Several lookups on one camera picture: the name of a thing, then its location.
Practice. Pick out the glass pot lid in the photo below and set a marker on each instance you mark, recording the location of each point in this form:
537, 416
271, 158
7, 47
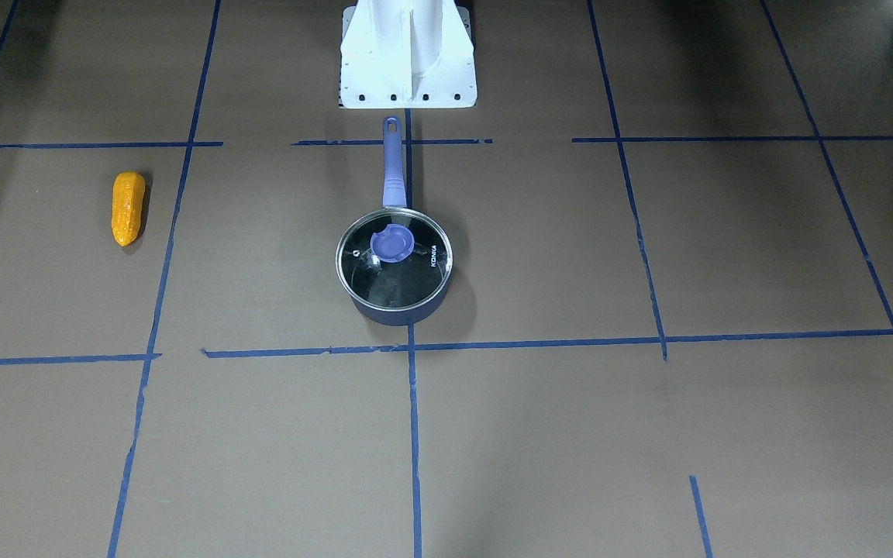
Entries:
394, 260

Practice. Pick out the yellow plastic corn cob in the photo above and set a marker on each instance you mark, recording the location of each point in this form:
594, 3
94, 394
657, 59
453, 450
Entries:
127, 204

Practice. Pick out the dark blue saucepan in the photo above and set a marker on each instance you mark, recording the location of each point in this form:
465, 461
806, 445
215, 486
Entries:
394, 195

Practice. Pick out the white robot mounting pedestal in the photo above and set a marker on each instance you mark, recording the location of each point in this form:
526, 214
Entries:
407, 55

